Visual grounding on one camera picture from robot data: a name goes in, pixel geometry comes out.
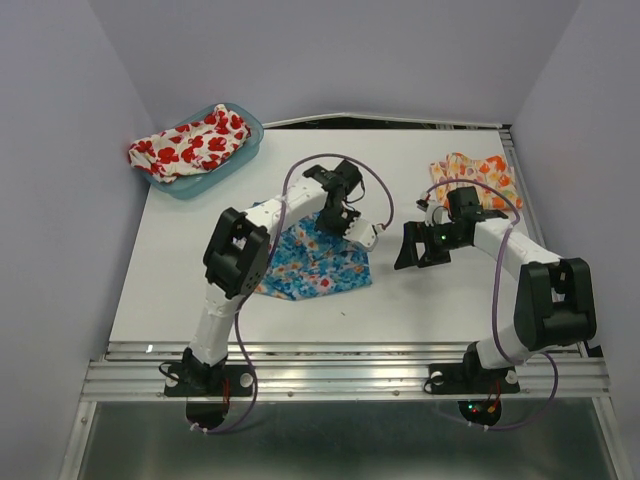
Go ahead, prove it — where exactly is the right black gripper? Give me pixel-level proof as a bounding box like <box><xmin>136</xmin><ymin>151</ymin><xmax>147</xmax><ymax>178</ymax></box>
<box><xmin>392</xmin><ymin>220</ymin><xmax>468</xmax><ymax>269</ymax></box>

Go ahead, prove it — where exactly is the blue floral skirt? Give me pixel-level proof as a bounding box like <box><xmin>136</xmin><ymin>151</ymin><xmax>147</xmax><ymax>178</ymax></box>
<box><xmin>255</xmin><ymin>214</ymin><xmax>373</xmax><ymax>301</ymax></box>

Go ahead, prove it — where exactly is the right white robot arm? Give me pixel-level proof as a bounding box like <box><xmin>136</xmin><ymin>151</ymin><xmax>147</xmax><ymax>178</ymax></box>
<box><xmin>394</xmin><ymin>184</ymin><xmax>597</xmax><ymax>395</ymax></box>

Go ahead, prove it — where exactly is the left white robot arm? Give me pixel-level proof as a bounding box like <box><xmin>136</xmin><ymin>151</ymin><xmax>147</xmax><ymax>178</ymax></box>
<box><xmin>159</xmin><ymin>159</ymin><xmax>377</xmax><ymax>397</ymax></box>

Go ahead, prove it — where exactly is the orange floral folded skirt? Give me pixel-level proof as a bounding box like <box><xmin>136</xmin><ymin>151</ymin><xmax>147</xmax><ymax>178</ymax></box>
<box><xmin>429</xmin><ymin>152</ymin><xmax>523</xmax><ymax>211</ymax></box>

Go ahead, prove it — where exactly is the teal plastic bin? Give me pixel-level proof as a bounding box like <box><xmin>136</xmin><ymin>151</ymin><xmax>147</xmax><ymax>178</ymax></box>
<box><xmin>133</xmin><ymin>103</ymin><xmax>264</xmax><ymax>200</ymax></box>

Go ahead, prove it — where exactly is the red poppy white skirt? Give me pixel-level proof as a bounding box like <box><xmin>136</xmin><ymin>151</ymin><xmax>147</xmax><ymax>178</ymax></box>
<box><xmin>129</xmin><ymin>104</ymin><xmax>252</xmax><ymax>184</ymax></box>

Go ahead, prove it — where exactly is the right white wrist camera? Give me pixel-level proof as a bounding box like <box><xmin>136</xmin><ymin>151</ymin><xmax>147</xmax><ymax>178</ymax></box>
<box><xmin>416</xmin><ymin>197</ymin><xmax>450</xmax><ymax>226</ymax></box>

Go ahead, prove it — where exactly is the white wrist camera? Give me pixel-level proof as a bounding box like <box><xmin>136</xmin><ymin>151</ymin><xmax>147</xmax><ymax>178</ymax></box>
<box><xmin>343</xmin><ymin>217</ymin><xmax>379</xmax><ymax>252</ymax></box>
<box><xmin>416</xmin><ymin>197</ymin><xmax>450</xmax><ymax>226</ymax></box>

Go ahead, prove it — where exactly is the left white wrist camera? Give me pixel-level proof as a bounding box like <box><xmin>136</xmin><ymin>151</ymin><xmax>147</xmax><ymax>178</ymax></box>
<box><xmin>343</xmin><ymin>217</ymin><xmax>379</xmax><ymax>252</ymax></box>

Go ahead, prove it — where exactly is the aluminium right side rail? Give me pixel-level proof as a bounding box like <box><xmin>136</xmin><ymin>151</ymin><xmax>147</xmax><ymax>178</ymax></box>
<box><xmin>498</xmin><ymin>126</ymin><xmax>604</xmax><ymax>358</ymax></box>

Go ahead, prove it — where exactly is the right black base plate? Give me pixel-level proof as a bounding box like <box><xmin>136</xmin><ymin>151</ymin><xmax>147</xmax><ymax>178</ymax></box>
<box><xmin>423</xmin><ymin>363</ymin><xmax>520</xmax><ymax>398</ymax></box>

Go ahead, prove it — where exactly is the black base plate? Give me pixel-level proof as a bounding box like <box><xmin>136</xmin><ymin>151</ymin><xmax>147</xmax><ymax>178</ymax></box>
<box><xmin>158</xmin><ymin>361</ymin><xmax>254</xmax><ymax>398</ymax></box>
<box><xmin>423</xmin><ymin>363</ymin><xmax>520</xmax><ymax>398</ymax></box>

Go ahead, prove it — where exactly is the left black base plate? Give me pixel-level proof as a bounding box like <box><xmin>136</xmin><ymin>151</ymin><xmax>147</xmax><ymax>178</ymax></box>
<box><xmin>158</xmin><ymin>361</ymin><xmax>254</xmax><ymax>398</ymax></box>

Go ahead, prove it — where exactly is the aluminium front rail frame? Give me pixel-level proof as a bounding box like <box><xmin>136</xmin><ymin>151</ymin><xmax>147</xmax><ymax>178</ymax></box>
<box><xmin>60</xmin><ymin>342</ymin><xmax>633</xmax><ymax>479</ymax></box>

